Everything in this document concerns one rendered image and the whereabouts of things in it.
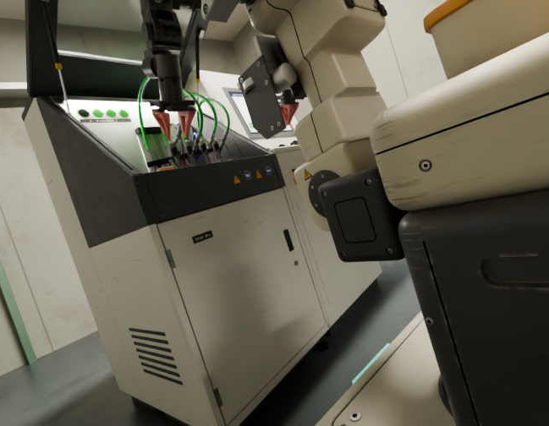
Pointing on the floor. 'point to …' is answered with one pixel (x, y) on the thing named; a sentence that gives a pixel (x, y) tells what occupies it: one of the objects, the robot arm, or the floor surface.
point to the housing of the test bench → (79, 251)
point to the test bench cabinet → (172, 330)
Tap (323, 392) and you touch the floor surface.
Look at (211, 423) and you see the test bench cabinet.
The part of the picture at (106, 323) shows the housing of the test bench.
